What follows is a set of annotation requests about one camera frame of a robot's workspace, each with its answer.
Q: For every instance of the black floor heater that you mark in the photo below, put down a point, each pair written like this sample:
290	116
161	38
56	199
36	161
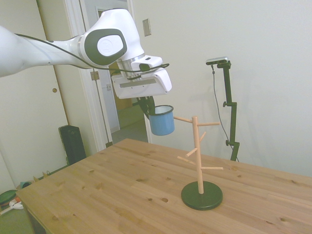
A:
72	146

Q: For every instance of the grey camera on stand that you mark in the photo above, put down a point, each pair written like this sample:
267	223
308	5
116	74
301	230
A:
217	61

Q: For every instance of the brass door hinge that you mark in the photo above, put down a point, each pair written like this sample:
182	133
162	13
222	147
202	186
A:
95	76

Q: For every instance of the white sliding closet door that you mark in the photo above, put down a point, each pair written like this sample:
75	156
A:
65	97

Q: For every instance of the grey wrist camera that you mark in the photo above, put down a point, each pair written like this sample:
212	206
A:
137	84

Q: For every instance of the white open door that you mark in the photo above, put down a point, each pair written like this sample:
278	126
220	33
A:
103	114

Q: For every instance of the green round floor object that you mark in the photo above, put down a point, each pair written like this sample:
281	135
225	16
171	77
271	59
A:
7	196

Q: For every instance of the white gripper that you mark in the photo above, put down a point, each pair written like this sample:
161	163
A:
161	80

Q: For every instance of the blue enamel mug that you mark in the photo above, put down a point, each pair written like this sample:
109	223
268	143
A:
162	125

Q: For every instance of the white floor tool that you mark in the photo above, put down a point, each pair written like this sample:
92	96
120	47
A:
17	206

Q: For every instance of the teal small floor object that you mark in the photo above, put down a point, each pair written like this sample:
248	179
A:
25	184

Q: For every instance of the black camera stand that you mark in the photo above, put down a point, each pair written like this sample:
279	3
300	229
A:
233	122

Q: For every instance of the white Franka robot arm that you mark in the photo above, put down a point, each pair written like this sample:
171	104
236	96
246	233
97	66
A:
114	22

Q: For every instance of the wooden hallway door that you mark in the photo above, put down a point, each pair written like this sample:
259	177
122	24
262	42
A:
124	103

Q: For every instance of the metal wall plate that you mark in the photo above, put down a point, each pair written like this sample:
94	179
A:
146	27

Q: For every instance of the wooden mug tree black base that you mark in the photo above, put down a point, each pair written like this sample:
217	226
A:
202	200

